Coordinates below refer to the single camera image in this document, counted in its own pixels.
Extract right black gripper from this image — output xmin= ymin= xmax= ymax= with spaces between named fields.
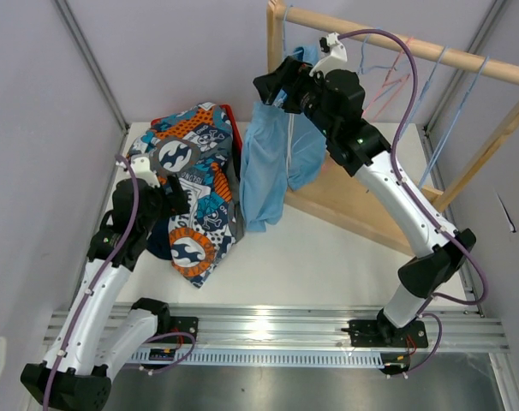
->
xmin=254 ymin=57 xmax=337 ymax=139

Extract navy blue shorts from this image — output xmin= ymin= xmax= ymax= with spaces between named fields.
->
xmin=146 ymin=219 xmax=172 ymax=260

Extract colourful patterned shorts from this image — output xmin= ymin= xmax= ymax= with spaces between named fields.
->
xmin=128 ymin=126 xmax=237 ymax=289

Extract light blue shorts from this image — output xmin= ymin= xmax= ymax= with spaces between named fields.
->
xmin=238 ymin=45 xmax=328 ymax=234

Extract blue hanger of patterned shorts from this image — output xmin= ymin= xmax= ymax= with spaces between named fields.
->
xmin=356 ymin=36 xmax=391 ymax=76

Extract pink hanger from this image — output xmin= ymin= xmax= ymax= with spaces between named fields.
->
xmin=363 ymin=50 xmax=411 ymax=122

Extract blue hanger of grey shorts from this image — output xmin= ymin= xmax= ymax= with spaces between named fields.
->
xmin=417 ymin=45 xmax=449 ymax=105

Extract light blue wire hanger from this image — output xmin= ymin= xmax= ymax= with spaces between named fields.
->
xmin=417 ymin=55 xmax=492 ymax=189

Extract grey shorts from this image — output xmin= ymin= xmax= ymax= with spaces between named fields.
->
xmin=225 ymin=158 xmax=245 ymax=242

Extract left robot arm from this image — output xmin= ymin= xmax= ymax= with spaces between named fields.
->
xmin=21 ymin=176 xmax=189 ymax=410

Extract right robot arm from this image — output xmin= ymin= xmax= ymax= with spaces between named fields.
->
xmin=253 ymin=57 xmax=476 ymax=346

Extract red plastic bin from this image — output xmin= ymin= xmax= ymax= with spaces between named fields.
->
xmin=150 ymin=103 xmax=242 ymax=162

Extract wooden clothes rack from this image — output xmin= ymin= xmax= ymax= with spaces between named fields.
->
xmin=267 ymin=1 xmax=519 ymax=254

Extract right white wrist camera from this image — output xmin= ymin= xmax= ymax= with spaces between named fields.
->
xmin=309 ymin=33 xmax=348 ymax=77

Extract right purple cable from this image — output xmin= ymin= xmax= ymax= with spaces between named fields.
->
xmin=338 ymin=28 xmax=490 ymax=382

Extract perforated cable duct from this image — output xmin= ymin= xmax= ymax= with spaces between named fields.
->
xmin=127 ymin=348 xmax=385 ymax=369

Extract right aluminium corner post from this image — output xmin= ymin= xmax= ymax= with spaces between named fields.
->
xmin=422 ymin=0 xmax=511 ymax=137

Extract aluminium corner post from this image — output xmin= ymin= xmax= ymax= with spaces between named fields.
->
xmin=51 ymin=0 xmax=129 ymax=133
xmin=422 ymin=0 xmax=511 ymax=137

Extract left aluminium corner post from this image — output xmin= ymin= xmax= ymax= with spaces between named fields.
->
xmin=51 ymin=0 xmax=129 ymax=133

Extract aluminium mounting rail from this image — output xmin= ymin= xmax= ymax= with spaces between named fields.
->
xmin=42 ymin=302 xmax=509 ymax=353

